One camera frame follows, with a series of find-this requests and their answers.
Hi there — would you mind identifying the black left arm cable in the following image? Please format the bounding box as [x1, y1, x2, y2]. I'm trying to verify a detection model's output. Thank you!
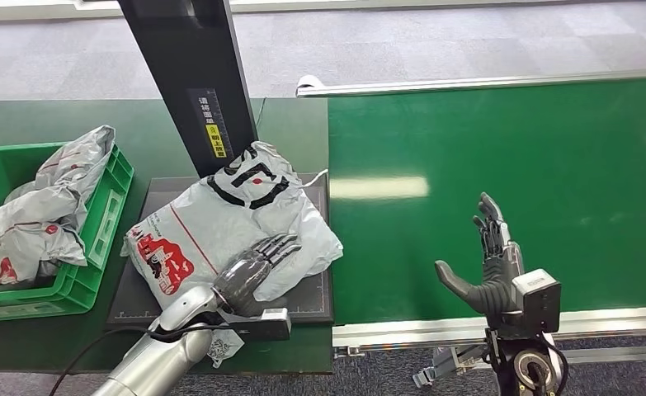
[48, 322, 236, 396]

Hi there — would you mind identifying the silver conveyor frame beam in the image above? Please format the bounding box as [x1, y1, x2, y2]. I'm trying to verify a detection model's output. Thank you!
[563, 344, 646, 365]

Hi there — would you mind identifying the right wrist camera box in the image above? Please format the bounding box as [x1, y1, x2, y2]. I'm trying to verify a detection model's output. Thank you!
[511, 268, 563, 334]

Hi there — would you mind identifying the white courier bag red print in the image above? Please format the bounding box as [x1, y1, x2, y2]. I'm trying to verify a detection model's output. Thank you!
[120, 140, 344, 368]

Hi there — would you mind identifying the grey metal bracket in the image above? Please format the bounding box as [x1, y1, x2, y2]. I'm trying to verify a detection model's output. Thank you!
[413, 345, 488, 388]

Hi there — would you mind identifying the yellow sticker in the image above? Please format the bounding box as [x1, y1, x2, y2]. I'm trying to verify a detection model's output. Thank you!
[205, 124, 228, 159]

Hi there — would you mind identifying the black machine platform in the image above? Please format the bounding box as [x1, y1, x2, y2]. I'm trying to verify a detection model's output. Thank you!
[105, 173, 336, 329]

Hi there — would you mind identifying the black machine column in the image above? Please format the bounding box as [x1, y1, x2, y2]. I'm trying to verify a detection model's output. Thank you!
[117, 0, 259, 179]

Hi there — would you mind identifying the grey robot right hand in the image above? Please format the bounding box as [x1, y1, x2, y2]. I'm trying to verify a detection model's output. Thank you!
[434, 192, 526, 324]

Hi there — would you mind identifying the silver conveyor side rail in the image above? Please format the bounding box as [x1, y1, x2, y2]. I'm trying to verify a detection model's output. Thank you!
[295, 68, 646, 100]
[332, 305, 646, 349]

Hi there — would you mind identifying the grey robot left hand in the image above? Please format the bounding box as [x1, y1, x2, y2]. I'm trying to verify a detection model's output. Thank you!
[211, 233, 303, 318]

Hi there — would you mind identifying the green plastic crate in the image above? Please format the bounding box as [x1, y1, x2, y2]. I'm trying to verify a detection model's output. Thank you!
[0, 143, 135, 324]

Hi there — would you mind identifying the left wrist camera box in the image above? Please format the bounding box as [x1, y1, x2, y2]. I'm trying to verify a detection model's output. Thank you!
[229, 307, 293, 342]

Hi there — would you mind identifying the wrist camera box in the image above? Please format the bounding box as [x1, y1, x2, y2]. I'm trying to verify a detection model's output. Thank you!
[511, 268, 563, 334]
[229, 307, 293, 342]

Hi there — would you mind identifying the black ruler label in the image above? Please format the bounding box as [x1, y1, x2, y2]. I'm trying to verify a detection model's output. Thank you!
[186, 87, 233, 161]

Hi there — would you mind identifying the green conveyor belt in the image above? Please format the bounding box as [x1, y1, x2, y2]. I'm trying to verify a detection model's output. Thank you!
[328, 76, 646, 328]

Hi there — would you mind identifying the grey crumpled courier bag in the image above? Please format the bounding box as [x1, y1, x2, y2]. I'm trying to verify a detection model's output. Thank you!
[0, 188, 88, 288]
[2, 125, 117, 231]

